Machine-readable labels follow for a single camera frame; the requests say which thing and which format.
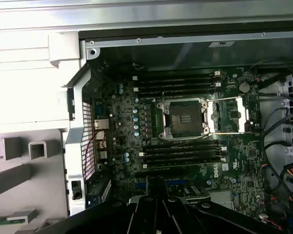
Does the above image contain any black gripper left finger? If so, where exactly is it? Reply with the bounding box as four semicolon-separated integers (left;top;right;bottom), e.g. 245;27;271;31
36;175;160;234

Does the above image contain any silver finned chipset heatsink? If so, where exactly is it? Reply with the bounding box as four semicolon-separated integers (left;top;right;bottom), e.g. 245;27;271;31
208;190;233;203

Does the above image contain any RAM slot with white clips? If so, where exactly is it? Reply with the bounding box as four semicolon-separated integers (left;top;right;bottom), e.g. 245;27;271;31
138;145;227;157
132;70;222;81
133;82;222;93
142;158;225;171

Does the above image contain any green motherboard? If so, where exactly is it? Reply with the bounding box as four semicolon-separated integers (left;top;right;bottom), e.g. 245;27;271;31
90;65;268;220

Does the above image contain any open grey PC case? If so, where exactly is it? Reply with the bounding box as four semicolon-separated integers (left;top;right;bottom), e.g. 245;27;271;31
48;23;293;234

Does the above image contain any metal socket cover frame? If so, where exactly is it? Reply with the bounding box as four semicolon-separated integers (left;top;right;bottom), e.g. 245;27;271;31
206;96;250;135

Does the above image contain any RAM slot with black clips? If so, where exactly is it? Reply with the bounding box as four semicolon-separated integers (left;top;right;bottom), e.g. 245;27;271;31
134;76;222;87
136;87;222;98
142;152;224;163
143;140;223;151

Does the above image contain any CPU socket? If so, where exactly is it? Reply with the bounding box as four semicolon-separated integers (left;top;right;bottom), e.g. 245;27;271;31
156;97;210;141

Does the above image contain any silver coin cell battery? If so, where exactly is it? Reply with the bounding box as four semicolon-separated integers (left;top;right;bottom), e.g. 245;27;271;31
238;81;250;93

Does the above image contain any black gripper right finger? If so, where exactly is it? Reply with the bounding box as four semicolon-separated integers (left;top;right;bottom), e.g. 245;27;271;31
156;175;285;234

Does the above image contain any thin metal locking lever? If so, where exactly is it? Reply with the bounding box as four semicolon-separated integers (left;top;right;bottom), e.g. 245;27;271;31
172;136;208;149

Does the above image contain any grey plastic parts rack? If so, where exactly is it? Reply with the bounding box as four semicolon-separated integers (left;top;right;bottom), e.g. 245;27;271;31
0;128;70;234

